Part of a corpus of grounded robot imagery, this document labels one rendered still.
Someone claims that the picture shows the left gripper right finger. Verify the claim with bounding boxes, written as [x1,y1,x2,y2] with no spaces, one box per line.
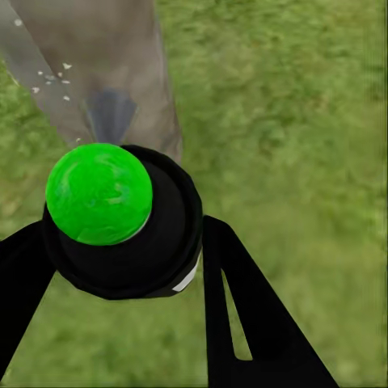
[201,215,339,388]

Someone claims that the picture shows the pesticide atomizer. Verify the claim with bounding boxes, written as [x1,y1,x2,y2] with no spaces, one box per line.
[41,91,204,300]

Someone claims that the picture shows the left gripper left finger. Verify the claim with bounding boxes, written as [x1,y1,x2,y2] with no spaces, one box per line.
[0,220,59,382]

